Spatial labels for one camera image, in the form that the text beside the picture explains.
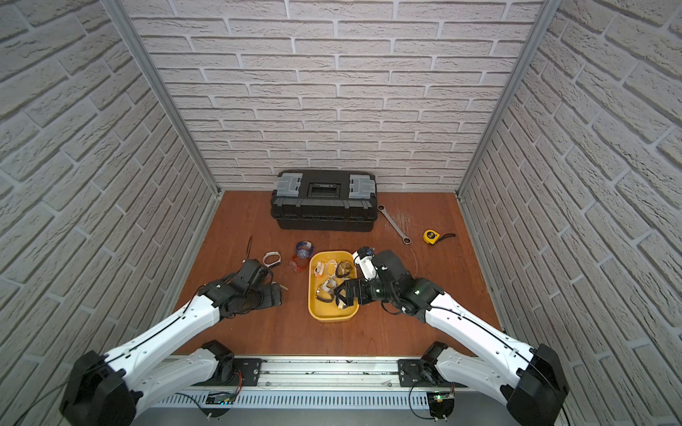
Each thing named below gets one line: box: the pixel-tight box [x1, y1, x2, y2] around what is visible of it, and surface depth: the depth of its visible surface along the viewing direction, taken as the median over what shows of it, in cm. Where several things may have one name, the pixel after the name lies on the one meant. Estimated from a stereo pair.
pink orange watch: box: [313, 260, 325, 279], surface depth 94 cm
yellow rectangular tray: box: [308, 250, 360, 322], surface depth 91 cm
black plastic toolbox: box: [269, 169, 379, 232], surface depth 98 cm
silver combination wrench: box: [377, 204, 413, 245], surface depth 109 cm
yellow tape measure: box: [422, 228, 441, 246], surface depth 105 cm
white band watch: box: [261, 251, 282, 269], surface depth 99 cm
